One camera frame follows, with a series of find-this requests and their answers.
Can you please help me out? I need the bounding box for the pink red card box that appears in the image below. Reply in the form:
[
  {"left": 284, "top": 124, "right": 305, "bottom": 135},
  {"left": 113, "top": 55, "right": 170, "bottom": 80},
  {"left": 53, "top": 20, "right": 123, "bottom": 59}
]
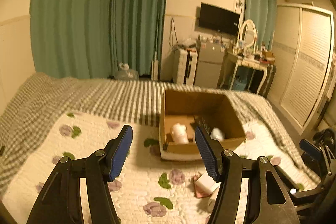
[{"left": 192, "top": 173, "right": 214, "bottom": 199}]

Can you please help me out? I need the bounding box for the light blue earbuds case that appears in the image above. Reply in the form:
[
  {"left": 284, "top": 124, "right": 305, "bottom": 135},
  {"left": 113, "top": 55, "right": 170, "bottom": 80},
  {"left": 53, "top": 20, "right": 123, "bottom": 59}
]
[{"left": 210, "top": 127, "right": 225, "bottom": 141}]

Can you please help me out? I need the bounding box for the black remote control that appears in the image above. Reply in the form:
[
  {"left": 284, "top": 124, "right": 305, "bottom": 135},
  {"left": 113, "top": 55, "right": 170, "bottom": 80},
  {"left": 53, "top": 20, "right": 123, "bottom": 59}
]
[{"left": 191, "top": 116, "right": 213, "bottom": 135}]

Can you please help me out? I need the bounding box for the white bottle with loop lid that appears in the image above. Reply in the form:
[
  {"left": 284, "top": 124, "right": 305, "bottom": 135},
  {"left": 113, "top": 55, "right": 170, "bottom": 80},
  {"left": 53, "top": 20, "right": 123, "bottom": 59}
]
[{"left": 170, "top": 123, "right": 189, "bottom": 144}]

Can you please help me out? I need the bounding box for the white bottle red cap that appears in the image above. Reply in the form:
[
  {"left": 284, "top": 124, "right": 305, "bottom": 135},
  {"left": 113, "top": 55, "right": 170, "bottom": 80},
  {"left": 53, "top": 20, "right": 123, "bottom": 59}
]
[{"left": 207, "top": 187, "right": 220, "bottom": 213}]

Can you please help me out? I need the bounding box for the floral white quilt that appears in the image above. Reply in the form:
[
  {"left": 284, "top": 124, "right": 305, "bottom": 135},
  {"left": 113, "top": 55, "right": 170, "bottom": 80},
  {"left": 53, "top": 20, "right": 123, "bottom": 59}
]
[{"left": 2, "top": 114, "right": 316, "bottom": 223}]

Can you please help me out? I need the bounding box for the blue basket under table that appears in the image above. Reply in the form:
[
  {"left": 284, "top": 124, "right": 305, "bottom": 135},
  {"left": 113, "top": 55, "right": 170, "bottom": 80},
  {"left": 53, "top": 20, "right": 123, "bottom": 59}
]
[{"left": 232, "top": 76, "right": 247, "bottom": 91}]

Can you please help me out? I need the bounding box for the white dressing table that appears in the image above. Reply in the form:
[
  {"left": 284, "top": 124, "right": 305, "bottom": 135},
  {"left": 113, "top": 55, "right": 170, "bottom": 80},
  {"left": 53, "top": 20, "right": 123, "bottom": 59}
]
[{"left": 217, "top": 53, "right": 276, "bottom": 97}]

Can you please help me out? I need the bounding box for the open cardboard box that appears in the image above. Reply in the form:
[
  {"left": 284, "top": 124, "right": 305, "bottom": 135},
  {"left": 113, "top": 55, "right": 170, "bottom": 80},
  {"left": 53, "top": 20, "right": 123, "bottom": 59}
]
[{"left": 159, "top": 89, "right": 245, "bottom": 161}]

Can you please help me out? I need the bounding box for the white louvred wardrobe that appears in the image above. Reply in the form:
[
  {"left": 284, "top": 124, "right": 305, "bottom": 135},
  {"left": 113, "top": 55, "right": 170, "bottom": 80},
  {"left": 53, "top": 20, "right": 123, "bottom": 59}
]
[{"left": 267, "top": 3, "right": 334, "bottom": 134}]

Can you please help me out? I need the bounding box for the oval white vanity mirror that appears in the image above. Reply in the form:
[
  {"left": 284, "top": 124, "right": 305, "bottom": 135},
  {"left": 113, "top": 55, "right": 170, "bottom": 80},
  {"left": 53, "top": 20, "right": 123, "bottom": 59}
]
[{"left": 237, "top": 19, "right": 257, "bottom": 49}]

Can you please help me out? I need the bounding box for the grey checked bedsheet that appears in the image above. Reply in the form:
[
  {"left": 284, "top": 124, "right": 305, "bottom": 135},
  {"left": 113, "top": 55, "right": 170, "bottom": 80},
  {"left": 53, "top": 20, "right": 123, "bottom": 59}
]
[{"left": 1, "top": 73, "right": 320, "bottom": 198}]

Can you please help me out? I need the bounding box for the grey mini fridge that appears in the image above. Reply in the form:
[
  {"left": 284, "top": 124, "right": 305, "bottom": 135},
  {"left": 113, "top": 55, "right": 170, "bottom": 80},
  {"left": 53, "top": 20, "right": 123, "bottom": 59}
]
[{"left": 194, "top": 42, "right": 225, "bottom": 88}]

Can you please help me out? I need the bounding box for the clear plastic water jug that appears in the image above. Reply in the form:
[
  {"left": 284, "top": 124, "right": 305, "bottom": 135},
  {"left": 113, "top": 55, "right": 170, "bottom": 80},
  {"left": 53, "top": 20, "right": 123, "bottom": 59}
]
[{"left": 114, "top": 63, "right": 139, "bottom": 81}]

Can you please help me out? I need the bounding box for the white suitcase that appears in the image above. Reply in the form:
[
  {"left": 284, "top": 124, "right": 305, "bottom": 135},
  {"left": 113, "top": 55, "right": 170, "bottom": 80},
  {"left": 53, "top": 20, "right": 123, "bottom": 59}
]
[{"left": 173, "top": 48, "right": 198, "bottom": 86}]

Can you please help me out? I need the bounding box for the right green curtain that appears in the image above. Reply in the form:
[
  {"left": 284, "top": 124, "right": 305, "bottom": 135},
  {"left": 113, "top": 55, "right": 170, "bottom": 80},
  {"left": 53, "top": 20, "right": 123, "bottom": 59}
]
[{"left": 244, "top": 0, "right": 277, "bottom": 50}]

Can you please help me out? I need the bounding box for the large green curtain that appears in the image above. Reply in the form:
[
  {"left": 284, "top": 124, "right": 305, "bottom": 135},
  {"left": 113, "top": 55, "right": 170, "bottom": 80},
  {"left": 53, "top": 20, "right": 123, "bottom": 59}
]
[{"left": 30, "top": 0, "right": 166, "bottom": 79}]

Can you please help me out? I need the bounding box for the wall mounted black television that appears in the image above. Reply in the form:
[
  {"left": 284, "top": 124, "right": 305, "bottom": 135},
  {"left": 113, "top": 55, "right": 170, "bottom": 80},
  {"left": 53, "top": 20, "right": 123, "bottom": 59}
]
[{"left": 198, "top": 3, "right": 240, "bottom": 36}]

